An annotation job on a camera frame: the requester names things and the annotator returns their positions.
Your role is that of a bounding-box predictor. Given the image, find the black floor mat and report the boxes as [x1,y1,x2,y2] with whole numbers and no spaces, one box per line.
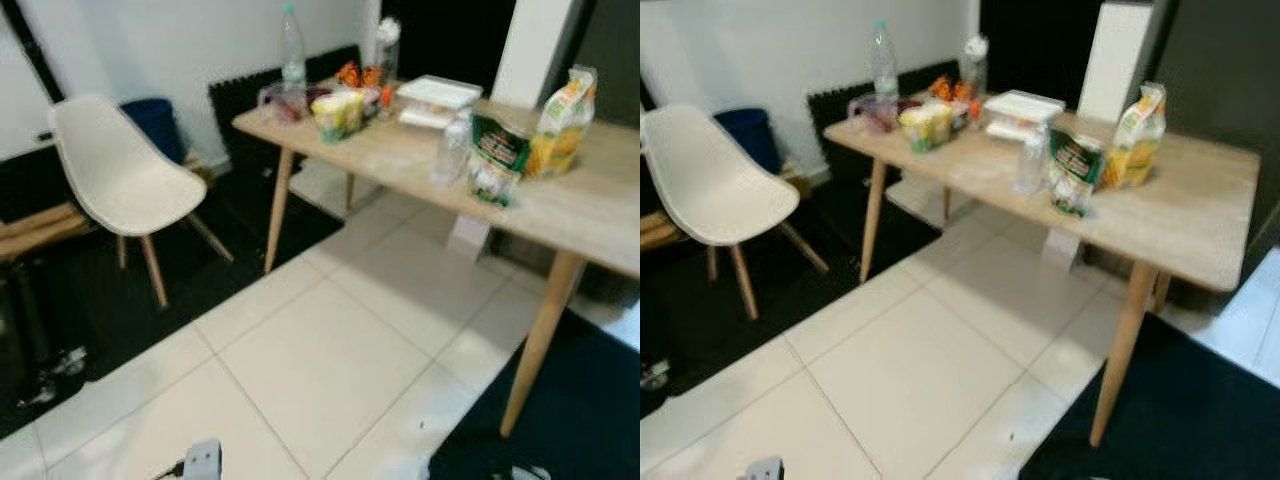
[428,308,641,480]
[640,175,943,421]
[1018,312,1280,480]
[0,165,346,441]

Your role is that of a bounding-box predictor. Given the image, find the white shell chair wooden legs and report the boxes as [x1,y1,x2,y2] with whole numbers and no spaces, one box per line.
[640,103,831,321]
[48,93,236,309]

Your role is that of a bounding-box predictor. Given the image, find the dark blue bin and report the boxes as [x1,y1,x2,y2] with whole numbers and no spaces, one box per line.
[712,107,784,179]
[120,97,188,166]

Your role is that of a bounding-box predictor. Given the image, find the green white food packet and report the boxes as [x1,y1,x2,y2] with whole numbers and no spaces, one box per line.
[467,112,532,209]
[1047,130,1107,219]

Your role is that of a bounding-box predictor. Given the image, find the white upright panel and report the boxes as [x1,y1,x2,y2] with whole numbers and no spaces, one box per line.
[1040,0,1154,273]
[448,0,583,263]

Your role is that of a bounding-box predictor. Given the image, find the white lidded food container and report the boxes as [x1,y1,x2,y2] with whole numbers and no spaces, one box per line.
[396,75,485,131]
[982,90,1067,143]

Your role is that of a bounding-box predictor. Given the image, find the clear jug purple contents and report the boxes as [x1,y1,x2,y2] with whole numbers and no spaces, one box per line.
[847,95,901,135]
[257,82,311,126]

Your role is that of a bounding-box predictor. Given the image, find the light wooden table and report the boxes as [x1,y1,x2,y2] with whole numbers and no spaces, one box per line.
[823,92,1263,449]
[232,72,641,439]

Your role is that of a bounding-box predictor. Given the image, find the tall clear bottle green cap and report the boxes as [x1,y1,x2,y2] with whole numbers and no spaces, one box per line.
[279,2,308,86]
[870,18,899,101]

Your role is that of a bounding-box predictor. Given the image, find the clear tub yellow food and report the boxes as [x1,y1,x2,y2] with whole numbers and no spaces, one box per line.
[310,90,367,144]
[897,103,955,155]

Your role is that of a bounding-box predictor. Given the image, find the clear bottle white cap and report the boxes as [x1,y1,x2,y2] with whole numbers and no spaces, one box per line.
[962,33,991,106]
[374,15,403,96]

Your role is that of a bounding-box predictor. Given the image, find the orange black item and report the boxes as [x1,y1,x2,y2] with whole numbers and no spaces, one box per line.
[335,60,394,111]
[925,75,986,126]

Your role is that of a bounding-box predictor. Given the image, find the black foam wall panel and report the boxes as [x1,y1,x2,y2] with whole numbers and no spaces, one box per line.
[207,45,363,176]
[805,60,963,181]

